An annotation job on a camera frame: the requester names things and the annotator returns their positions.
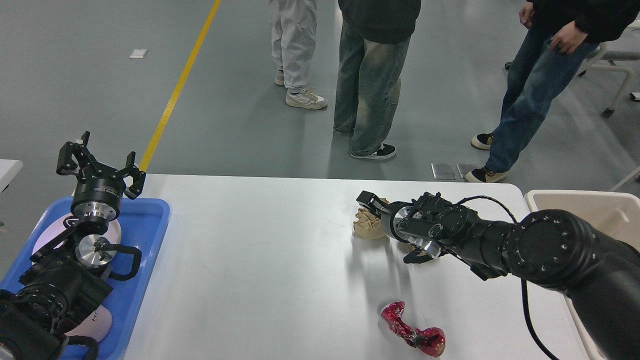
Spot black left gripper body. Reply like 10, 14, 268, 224
70, 175, 124, 222

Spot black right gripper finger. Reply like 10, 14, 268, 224
356, 191, 391, 215
403, 248, 441, 264

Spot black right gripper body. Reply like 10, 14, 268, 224
381, 202, 414, 242

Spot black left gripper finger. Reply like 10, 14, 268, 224
112, 151, 147, 200
56, 131, 101, 181

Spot brown paper ball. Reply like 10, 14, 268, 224
352, 207, 387, 240
397, 242, 425, 257

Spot pink plate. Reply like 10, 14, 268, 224
32, 213, 122, 270

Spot pink mug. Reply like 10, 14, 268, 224
65, 305, 113, 342

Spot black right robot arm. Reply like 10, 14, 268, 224
357, 191, 640, 360

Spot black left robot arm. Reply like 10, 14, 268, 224
0, 131, 146, 360

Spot blue plastic tray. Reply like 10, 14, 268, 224
0, 197, 171, 360

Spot white side table corner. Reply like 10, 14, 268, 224
0, 158, 23, 193

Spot metal floor plates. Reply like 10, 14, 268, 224
430, 162, 480, 180

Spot crumpled red foil wrapper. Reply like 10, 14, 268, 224
380, 301, 446, 358

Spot white paper scrap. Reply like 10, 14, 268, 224
128, 48, 148, 59

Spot person in faded jeans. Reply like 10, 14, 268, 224
333, 0, 422, 160

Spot person in white trousers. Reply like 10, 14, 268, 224
267, 0, 329, 111

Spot beige plastic bin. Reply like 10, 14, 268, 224
524, 189, 640, 360

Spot person in blue jeans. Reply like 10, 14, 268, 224
465, 0, 640, 183

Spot white office chair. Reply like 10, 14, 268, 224
504, 20, 640, 117

